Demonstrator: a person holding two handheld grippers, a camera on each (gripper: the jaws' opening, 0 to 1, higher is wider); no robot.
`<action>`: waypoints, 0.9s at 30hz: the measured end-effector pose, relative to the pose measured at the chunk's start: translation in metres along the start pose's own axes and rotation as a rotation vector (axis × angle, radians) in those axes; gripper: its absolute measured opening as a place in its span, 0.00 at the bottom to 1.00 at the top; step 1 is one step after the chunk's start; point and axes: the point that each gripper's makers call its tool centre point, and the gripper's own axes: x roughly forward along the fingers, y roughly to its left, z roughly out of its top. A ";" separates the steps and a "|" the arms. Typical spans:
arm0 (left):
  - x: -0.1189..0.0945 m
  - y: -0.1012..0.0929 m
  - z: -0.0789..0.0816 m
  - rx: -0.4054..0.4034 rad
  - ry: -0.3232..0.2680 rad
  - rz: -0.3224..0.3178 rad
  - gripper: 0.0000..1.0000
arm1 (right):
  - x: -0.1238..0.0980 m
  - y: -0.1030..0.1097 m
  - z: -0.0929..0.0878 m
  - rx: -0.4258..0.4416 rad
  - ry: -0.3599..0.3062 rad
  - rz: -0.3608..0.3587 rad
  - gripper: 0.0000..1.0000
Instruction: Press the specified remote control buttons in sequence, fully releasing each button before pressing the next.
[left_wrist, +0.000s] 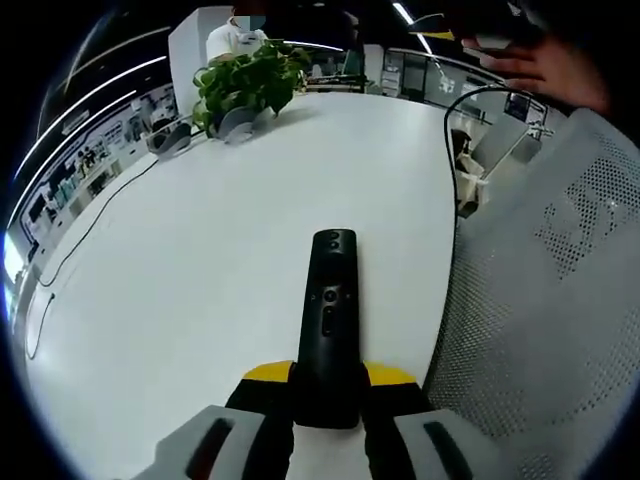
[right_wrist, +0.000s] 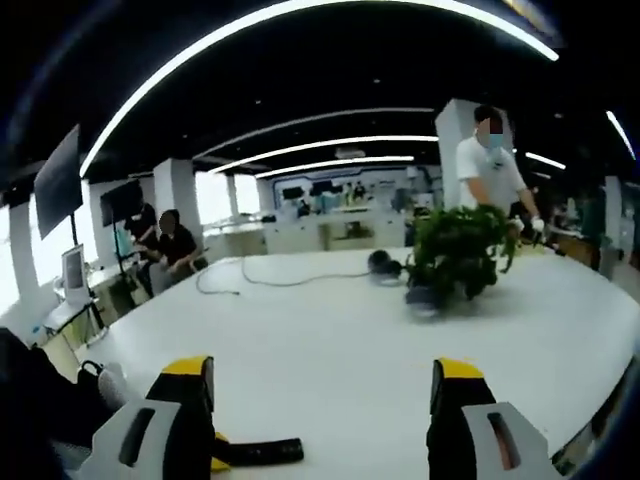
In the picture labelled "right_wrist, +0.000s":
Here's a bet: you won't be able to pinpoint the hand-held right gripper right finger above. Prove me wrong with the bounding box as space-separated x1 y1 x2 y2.
424 357 562 480

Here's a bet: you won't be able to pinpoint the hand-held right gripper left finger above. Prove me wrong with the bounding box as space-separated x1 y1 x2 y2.
77 354 217 480

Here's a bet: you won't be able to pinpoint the black remote control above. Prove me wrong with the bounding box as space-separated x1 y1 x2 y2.
215 436 305 465

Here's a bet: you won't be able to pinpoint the grey plant pot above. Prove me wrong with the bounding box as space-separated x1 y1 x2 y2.
404 286 447 320

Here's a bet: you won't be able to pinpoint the black tripod stand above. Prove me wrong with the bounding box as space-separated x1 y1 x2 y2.
69 297 107 349

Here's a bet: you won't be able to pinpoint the white side desk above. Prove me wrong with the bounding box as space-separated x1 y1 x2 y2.
43 262 154 347

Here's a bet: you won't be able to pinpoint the black headphones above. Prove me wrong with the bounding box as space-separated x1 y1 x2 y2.
367 248 405 287

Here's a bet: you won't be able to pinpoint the green potted plant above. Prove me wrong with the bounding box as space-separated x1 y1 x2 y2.
406 203 523 302

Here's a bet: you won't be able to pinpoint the small white screen device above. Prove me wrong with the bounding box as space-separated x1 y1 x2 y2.
59 243 90 307

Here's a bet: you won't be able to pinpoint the white display counter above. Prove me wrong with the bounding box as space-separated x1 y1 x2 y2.
214 209 409 255

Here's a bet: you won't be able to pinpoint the small black monitor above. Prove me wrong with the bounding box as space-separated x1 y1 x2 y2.
98 178 145 227

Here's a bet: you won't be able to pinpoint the ceiling light strip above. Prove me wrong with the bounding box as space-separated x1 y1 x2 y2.
206 133 440 175

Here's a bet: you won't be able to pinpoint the grey cable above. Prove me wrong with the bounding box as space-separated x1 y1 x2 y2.
193 256 374 297

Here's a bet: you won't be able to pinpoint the large black wall monitor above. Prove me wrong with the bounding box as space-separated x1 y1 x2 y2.
32 123 85 240

